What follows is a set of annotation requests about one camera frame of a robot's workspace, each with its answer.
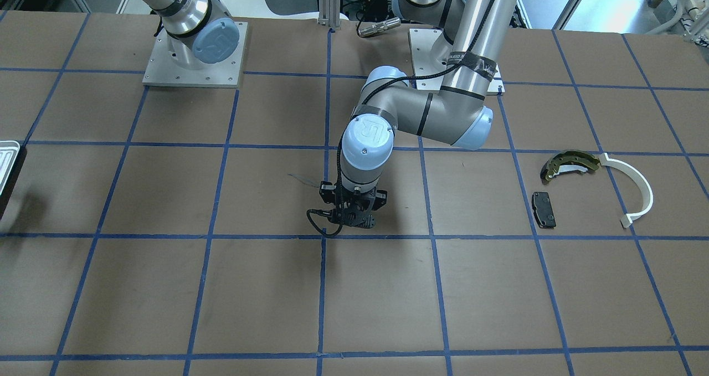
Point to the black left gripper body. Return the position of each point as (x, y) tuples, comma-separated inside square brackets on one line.
[(328, 195)]

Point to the silver metal tray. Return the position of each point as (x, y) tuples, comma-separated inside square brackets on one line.
[(10, 151)]

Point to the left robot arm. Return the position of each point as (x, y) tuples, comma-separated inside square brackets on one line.
[(446, 105)]

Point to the olive brake shoe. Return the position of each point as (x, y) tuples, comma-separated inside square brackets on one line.
[(569, 161)]

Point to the black brake pad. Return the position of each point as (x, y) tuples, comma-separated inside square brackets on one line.
[(543, 210)]

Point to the aluminium frame post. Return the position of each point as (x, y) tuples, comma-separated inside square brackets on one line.
[(329, 14)]

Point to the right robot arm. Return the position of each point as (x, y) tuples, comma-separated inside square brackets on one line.
[(204, 26)]

